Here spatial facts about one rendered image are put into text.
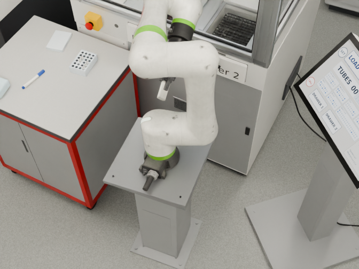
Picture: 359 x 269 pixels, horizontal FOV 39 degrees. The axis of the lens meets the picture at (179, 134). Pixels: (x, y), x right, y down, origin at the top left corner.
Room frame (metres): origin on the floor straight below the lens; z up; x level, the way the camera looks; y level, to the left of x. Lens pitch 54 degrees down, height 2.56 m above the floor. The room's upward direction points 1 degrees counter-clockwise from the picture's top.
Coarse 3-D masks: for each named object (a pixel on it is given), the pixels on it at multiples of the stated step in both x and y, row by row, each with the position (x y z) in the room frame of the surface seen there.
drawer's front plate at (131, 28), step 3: (129, 24) 1.81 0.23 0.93; (132, 24) 1.81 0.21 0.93; (129, 27) 1.80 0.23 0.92; (132, 27) 1.79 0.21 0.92; (135, 27) 1.79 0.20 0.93; (129, 30) 1.80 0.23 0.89; (132, 30) 1.80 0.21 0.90; (129, 33) 1.80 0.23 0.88; (132, 33) 1.80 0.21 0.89; (129, 36) 1.81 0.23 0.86; (129, 39) 1.81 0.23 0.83; (132, 39) 1.80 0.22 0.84
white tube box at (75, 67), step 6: (78, 54) 1.75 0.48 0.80; (84, 54) 1.75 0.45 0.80; (90, 54) 1.76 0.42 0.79; (96, 54) 1.75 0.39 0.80; (78, 60) 1.71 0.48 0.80; (84, 60) 1.71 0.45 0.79; (90, 60) 1.71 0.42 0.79; (96, 60) 1.74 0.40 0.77; (72, 66) 1.68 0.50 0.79; (78, 66) 1.67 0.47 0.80; (90, 66) 1.69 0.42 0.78; (72, 72) 1.66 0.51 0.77; (78, 72) 1.65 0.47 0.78; (84, 72) 1.64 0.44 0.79
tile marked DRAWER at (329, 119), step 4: (328, 112) 1.21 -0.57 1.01; (332, 112) 1.20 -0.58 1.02; (324, 116) 1.20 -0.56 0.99; (328, 116) 1.20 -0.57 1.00; (332, 116) 1.19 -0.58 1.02; (324, 120) 1.19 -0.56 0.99; (328, 120) 1.18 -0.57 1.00; (332, 120) 1.17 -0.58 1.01; (336, 120) 1.17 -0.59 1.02; (328, 124) 1.17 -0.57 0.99; (332, 124) 1.16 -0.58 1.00; (336, 124) 1.15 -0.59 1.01; (340, 124) 1.14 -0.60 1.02; (332, 128) 1.15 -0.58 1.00; (336, 128) 1.14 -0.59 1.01; (340, 128) 1.13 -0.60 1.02; (332, 132) 1.13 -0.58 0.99
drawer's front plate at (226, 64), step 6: (222, 60) 1.58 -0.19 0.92; (228, 60) 1.57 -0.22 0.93; (234, 60) 1.57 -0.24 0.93; (222, 66) 1.58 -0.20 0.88; (228, 66) 1.57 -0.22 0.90; (234, 66) 1.55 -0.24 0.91; (240, 66) 1.54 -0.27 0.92; (246, 66) 1.54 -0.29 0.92; (222, 72) 1.58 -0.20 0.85; (228, 72) 1.57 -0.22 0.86; (240, 72) 1.54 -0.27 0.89; (234, 78) 1.55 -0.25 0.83; (240, 78) 1.54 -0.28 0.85
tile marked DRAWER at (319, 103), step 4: (316, 88) 1.33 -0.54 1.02; (312, 92) 1.32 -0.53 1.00; (316, 92) 1.31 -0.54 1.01; (308, 96) 1.31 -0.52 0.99; (312, 96) 1.31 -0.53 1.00; (316, 96) 1.30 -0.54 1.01; (320, 96) 1.29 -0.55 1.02; (312, 100) 1.29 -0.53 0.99; (316, 100) 1.28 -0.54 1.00; (320, 100) 1.27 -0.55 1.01; (324, 100) 1.26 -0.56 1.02; (316, 104) 1.27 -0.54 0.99; (320, 104) 1.26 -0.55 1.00; (324, 104) 1.25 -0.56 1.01; (316, 108) 1.25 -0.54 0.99; (320, 108) 1.24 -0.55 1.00; (324, 108) 1.23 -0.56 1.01; (320, 112) 1.23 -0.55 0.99
